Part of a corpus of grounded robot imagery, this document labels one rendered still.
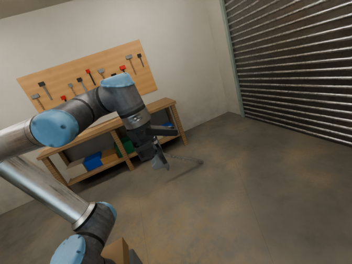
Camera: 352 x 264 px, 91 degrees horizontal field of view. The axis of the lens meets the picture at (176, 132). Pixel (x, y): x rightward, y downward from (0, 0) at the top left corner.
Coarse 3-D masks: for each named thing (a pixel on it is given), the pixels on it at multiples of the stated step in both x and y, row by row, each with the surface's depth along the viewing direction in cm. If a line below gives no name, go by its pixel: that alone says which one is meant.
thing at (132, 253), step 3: (132, 249) 101; (129, 252) 100; (132, 252) 100; (135, 252) 103; (129, 255) 99; (132, 255) 98; (135, 255) 101; (129, 258) 97; (132, 258) 96; (135, 258) 99; (138, 258) 104; (129, 261) 95; (132, 261) 95; (135, 261) 97; (138, 261) 102
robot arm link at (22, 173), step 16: (16, 160) 74; (0, 176) 72; (16, 176) 72; (32, 176) 75; (48, 176) 80; (32, 192) 75; (48, 192) 77; (64, 192) 81; (64, 208) 80; (80, 208) 83; (96, 208) 87; (112, 208) 94; (80, 224) 81; (96, 224) 84; (112, 224) 91
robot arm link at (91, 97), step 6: (90, 90) 53; (96, 90) 51; (78, 96) 50; (84, 96) 51; (90, 96) 52; (96, 96) 51; (90, 102) 50; (96, 102) 51; (96, 108) 51; (102, 108) 52; (96, 114) 52; (102, 114) 55
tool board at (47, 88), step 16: (112, 48) 289; (128, 48) 296; (64, 64) 274; (80, 64) 281; (96, 64) 288; (112, 64) 296; (128, 64) 303; (144, 64) 312; (32, 80) 267; (48, 80) 273; (64, 80) 280; (80, 80) 285; (96, 80) 295; (144, 80) 319; (32, 96) 271; (48, 96) 279; (64, 96) 284
